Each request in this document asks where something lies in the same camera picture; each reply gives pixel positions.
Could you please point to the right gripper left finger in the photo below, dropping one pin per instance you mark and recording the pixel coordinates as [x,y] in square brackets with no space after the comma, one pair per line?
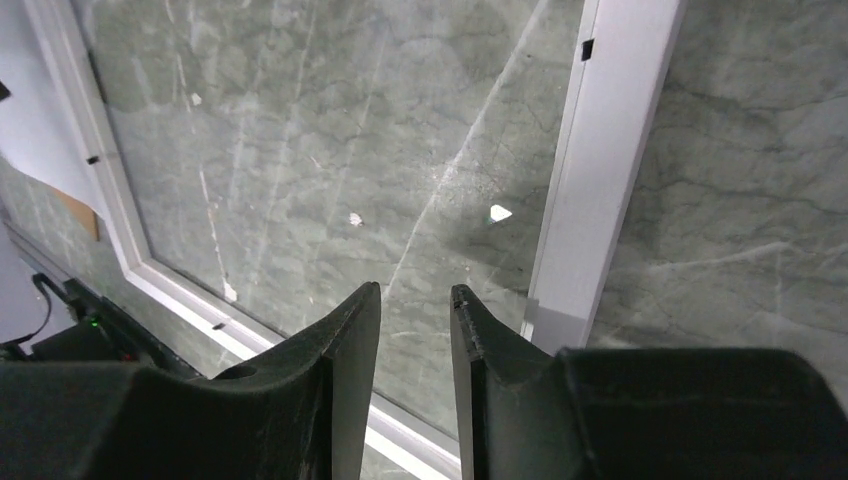
[298,410]

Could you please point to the red and white photo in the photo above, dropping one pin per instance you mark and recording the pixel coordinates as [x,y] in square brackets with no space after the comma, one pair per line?
[36,138]

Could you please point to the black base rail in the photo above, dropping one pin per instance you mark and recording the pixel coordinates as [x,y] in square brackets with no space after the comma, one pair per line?
[101,332]

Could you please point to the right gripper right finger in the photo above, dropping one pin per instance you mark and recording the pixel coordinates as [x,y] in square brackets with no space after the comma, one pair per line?
[661,413]

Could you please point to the white picture frame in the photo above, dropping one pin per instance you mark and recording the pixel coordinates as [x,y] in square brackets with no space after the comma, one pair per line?
[253,162]

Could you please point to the brown backing board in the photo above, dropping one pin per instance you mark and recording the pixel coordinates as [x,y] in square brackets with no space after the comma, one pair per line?
[82,213]

